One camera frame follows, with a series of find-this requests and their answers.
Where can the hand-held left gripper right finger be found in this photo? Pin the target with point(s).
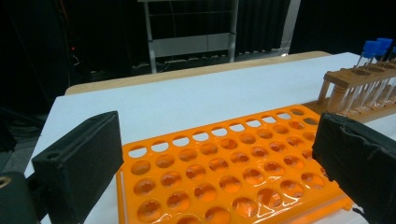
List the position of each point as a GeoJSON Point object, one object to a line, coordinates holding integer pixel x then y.
{"type": "Point", "coordinates": [358, 168]}

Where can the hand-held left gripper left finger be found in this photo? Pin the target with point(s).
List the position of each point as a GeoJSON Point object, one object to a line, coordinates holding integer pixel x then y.
{"type": "Point", "coordinates": [77, 168]}

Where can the wooden test tube rack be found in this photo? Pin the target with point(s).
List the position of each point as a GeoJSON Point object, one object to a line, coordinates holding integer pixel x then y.
{"type": "Point", "coordinates": [342, 79]}

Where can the orange plastic test tube rack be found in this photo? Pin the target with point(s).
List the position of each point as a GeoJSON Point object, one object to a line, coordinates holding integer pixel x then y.
{"type": "Point", "coordinates": [180, 168]}

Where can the blue-capped test tube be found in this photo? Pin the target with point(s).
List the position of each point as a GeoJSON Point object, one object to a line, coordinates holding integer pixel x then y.
{"type": "Point", "coordinates": [384, 43]}
{"type": "Point", "coordinates": [394, 50]}
{"type": "Point", "coordinates": [372, 49]}

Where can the grey metal stand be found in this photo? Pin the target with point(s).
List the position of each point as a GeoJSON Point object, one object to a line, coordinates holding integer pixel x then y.
{"type": "Point", "coordinates": [186, 45]}

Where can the black curtain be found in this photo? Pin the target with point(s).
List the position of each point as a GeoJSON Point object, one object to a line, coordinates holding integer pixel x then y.
{"type": "Point", "coordinates": [261, 25]}

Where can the light metal post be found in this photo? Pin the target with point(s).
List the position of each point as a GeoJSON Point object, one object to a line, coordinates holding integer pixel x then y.
{"type": "Point", "coordinates": [292, 25]}

